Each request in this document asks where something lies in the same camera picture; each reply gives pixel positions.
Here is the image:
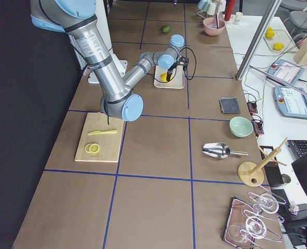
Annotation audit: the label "aluminium frame post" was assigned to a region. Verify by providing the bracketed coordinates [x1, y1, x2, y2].
[235, 0, 281, 81]

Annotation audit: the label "mint green bowl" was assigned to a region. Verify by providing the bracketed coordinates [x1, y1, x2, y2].
[229, 117, 253, 137]

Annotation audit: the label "lemon slices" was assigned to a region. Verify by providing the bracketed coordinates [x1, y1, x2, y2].
[84, 143, 100, 154]

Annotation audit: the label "blue teach pendant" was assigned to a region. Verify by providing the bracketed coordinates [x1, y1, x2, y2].
[273, 86, 307, 119]
[268, 59, 304, 86]

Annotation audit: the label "white tray with lemons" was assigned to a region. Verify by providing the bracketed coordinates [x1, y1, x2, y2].
[263, 27, 298, 53]

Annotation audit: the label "wire cup rack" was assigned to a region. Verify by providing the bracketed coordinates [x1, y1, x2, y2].
[197, 0, 227, 19]

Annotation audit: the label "blue teach pendant near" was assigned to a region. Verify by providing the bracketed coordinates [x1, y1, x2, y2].
[273, 86, 307, 119]

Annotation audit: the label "green lime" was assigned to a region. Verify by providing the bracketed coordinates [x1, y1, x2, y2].
[161, 25, 171, 34]

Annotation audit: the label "black keyboard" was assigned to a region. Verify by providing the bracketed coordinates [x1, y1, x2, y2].
[287, 140, 307, 159]

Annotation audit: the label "blue teach pendant far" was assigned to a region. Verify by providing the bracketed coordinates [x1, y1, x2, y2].
[268, 59, 304, 86]

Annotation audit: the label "pink bowl with ice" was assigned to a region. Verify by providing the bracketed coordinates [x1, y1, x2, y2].
[203, 17, 225, 36]

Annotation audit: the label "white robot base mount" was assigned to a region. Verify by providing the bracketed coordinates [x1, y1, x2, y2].
[95, 0, 128, 77]

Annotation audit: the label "yellow plastic knife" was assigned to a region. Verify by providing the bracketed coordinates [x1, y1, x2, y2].
[87, 129, 117, 135]

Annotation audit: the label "yellow lemon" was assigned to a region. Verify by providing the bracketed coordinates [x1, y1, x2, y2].
[160, 73, 173, 83]

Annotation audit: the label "wooden mug tree stand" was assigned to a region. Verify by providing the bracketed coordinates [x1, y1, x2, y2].
[238, 137, 288, 187]

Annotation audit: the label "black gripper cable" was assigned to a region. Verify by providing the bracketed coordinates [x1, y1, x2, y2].
[180, 46, 197, 80]

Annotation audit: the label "black glass holder tray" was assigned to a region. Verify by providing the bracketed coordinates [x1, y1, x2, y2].
[222, 193, 284, 248]

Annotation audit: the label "grey folded cloth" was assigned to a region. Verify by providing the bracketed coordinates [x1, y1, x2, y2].
[219, 98, 241, 114]

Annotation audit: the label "metal muddler stick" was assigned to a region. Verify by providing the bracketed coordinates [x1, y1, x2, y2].
[215, 13, 220, 29]

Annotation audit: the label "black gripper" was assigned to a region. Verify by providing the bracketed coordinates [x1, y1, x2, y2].
[166, 56, 189, 81]

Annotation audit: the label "wooden cutting board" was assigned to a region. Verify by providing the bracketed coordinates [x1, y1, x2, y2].
[75, 113, 124, 162]

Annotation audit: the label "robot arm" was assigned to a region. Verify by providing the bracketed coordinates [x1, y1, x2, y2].
[30, 1, 185, 121]

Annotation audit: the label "beige rabbit tray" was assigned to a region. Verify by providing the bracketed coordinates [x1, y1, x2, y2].
[153, 65, 184, 89]

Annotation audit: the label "steel scoop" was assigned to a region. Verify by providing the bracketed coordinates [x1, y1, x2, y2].
[202, 143, 249, 159]

